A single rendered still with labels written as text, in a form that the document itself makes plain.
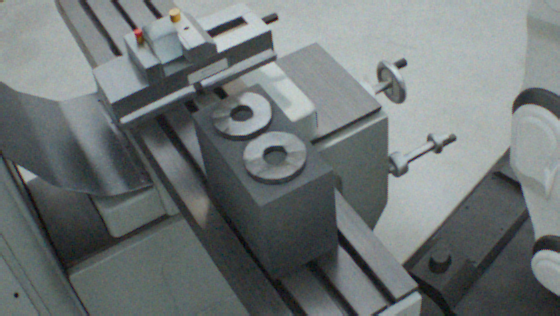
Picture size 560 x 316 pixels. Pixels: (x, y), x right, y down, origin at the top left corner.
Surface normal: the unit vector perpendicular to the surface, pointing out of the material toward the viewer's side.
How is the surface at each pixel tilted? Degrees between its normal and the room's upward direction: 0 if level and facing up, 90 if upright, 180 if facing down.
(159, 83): 90
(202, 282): 90
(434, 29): 0
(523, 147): 90
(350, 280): 0
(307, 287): 0
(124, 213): 90
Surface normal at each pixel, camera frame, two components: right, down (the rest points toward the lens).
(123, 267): 0.50, 0.61
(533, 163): -0.69, 0.59
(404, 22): -0.10, -0.66
